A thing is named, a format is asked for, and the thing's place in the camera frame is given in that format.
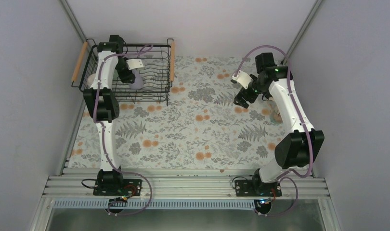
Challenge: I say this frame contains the lilac plastic cup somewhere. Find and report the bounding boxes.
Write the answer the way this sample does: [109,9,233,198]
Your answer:
[129,69,143,90]

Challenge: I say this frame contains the beige floral mug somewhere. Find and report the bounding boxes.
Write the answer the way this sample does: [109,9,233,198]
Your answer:
[267,101,283,124]

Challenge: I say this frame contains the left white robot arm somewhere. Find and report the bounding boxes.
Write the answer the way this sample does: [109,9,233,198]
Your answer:
[83,35,135,195]

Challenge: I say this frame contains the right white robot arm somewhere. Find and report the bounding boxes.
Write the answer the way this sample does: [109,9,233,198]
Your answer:
[232,52,325,196]

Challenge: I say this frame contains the floral patterned table mat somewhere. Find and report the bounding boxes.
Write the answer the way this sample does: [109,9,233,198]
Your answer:
[68,56,307,170]

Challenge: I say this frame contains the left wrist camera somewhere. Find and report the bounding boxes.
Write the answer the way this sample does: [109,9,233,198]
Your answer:
[126,59,145,70]

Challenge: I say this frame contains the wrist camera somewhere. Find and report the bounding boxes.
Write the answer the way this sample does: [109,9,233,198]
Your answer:
[126,59,145,70]
[231,70,253,90]

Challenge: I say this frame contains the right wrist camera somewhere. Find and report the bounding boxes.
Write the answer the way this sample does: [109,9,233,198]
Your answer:
[231,70,253,90]

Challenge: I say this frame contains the black wire dish rack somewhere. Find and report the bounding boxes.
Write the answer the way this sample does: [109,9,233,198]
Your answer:
[71,38,175,103]

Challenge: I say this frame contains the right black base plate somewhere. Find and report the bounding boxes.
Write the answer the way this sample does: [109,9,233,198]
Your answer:
[234,180,282,197]

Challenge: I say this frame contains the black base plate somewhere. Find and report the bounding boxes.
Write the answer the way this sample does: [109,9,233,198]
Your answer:
[234,180,282,197]
[93,179,142,197]

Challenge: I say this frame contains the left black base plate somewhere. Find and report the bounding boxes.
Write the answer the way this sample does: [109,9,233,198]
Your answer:
[93,179,142,197]

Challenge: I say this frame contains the aluminium mounting rail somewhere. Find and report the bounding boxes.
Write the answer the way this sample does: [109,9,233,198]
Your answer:
[42,168,330,200]

